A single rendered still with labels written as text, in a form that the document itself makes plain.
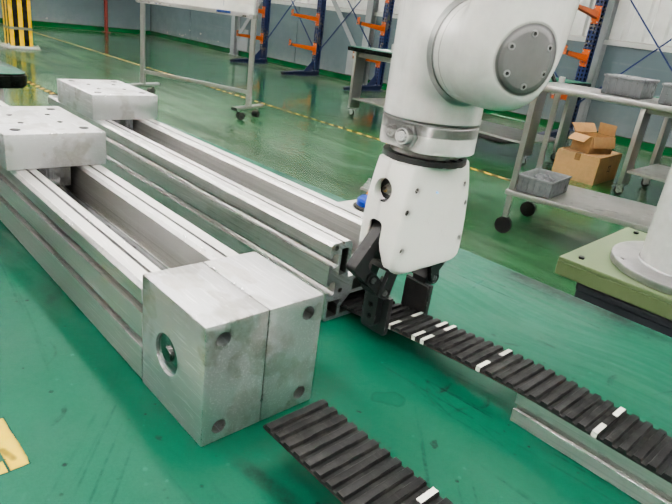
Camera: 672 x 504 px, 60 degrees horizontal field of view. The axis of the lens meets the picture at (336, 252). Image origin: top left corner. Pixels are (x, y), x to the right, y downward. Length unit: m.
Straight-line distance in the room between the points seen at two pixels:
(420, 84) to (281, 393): 0.26
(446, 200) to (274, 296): 0.19
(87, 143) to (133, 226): 0.15
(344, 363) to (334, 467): 0.17
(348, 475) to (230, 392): 0.10
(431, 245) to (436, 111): 0.12
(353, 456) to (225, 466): 0.09
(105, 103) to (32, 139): 0.31
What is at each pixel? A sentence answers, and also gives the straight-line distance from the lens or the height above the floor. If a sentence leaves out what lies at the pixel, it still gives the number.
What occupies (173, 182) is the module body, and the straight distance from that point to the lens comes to 0.80.
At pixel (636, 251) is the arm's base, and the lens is 0.90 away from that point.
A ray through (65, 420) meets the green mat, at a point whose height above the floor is 0.78.
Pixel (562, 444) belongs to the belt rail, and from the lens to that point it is 0.49.
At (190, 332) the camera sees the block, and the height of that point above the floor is 0.86.
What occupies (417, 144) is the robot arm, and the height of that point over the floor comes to 0.98.
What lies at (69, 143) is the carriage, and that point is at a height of 0.89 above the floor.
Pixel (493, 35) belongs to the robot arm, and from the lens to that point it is 0.41.
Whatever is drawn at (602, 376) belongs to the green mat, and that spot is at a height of 0.78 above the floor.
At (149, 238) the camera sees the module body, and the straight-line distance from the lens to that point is 0.60.
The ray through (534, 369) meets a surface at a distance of 0.52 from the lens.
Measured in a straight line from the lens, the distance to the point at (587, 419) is 0.48.
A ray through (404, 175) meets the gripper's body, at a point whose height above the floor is 0.95.
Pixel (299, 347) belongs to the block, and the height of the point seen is 0.83.
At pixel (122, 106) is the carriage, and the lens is 1.03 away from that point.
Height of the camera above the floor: 1.06
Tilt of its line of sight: 22 degrees down
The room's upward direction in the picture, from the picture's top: 8 degrees clockwise
